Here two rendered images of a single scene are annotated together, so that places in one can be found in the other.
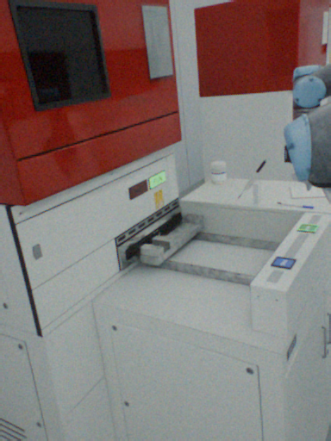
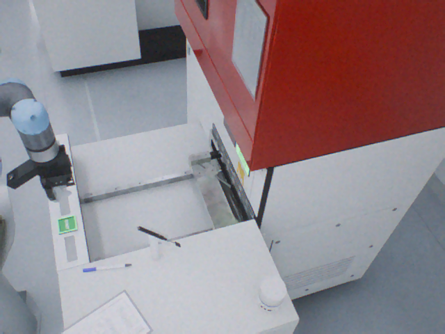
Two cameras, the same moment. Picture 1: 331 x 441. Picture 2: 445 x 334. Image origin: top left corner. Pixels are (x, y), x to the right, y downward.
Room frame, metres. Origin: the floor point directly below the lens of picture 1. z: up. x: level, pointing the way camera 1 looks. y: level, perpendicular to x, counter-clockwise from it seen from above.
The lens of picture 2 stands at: (2.04, -0.80, 2.20)
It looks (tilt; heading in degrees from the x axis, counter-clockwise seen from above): 51 degrees down; 123
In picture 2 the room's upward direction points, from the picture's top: 5 degrees clockwise
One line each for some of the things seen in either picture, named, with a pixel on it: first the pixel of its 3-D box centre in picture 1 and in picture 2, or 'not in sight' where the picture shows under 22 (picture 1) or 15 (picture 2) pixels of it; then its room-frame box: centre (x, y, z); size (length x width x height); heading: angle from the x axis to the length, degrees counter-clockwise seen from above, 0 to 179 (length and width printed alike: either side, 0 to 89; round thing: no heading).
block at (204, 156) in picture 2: (152, 250); (199, 158); (1.37, 0.07, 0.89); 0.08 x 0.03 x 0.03; 56
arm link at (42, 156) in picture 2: (305, 115); (42, 146); (1.27, -0.44, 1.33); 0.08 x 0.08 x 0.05
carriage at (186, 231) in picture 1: (174, 240); (212, 195); (1.50, -0.02, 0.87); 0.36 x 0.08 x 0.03; 146
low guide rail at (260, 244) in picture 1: (234, 240); (170, 243); (1.50, -0.26, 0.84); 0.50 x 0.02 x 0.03; 56
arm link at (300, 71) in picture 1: (307, 87); (33, 124); (1.27, -0.44, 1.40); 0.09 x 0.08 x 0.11; 163
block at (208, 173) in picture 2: (163, 241); (206, 174); (1.44, 0.02, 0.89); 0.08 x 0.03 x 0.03; 56
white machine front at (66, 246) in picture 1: (118, 221); (219, 120); (1.38, 0.17, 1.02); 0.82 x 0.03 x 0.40; 146
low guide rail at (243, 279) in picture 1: (202, 270); (151, 183); (1.28, -0.11, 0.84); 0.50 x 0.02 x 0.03; 56
